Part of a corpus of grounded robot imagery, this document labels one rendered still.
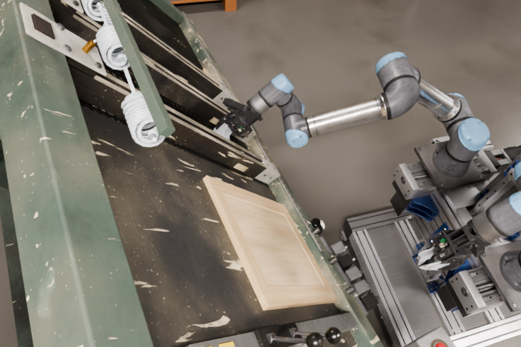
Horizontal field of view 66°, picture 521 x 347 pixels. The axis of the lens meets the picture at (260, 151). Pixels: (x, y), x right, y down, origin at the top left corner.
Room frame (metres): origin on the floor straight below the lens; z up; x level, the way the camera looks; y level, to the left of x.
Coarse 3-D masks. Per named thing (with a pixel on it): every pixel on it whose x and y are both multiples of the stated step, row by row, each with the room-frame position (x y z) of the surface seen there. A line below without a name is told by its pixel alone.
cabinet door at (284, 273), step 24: (216, 192) 0.60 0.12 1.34; (240, 192) 0.69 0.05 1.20; (240, 216) 0.57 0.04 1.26; (264, 216) 0.66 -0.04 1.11; (288, 216) 0.77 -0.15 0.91; (240, 240) 0.46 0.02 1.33; (264, 240) 0.53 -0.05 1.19; (288, 240) 0.62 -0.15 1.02; (264, 264) 0.43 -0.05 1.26; (288, 264) 0.49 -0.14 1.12; (312, 264) 0.57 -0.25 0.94; (264, 288) 0.34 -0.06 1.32; (288, 288) 0.38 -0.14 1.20; (312, 288) 0.44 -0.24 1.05
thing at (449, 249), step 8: (440, 232) 0.48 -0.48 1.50; (448, 232) 0.48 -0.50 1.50; (456, 232) 0.47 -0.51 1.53; (464, 232) 0.46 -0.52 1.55; (472, 232) 0.48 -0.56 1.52; (440, 240) 0.46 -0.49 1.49; (448, 240) 0.45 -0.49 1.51; (456, 240) 0.45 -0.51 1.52; (464, 240) 0.45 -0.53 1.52; (472, 240) 0.44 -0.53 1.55; (480, 240) 0.44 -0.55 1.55; (440, 248) 0.45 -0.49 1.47; (448, 248) 0.44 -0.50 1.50; (456, 248) 0.44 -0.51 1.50; (464, 248) 0.45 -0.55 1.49; (440, 256) 0.42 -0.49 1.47; (448, 256) 0.42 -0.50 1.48; (456, 256) 0.42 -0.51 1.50; (464, 256) 0.43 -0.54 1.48
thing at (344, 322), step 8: (312, 320) 0.30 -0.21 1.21; (320, 320) 0.31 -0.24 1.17; (328, 320) 0.33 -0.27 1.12; (336, 320) 0.34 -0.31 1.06; (344, 320) 0.36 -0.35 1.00; (352, 320) 0.38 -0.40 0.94; (304, 328) 0.26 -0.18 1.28; (312, 328) 0.27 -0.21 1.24; (320, 328) 0.28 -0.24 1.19; (344, 328) 0.33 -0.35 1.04; (352, 328) 0.36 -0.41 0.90; (232, 336) 0.16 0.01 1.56; (240, 336) 0.17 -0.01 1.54; (248, 336) 0.18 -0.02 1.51; (304, 336) 0.23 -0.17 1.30; (192, 344) 0.12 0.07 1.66; (200, 344) 0.13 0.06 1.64; (208, 344) 0.13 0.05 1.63; (216, 344) 0.14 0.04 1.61; (240, 344) 0.15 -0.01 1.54; (248, 344) 0.16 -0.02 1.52; (256, 344) 0.16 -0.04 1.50; (296, 344) 0.20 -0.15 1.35
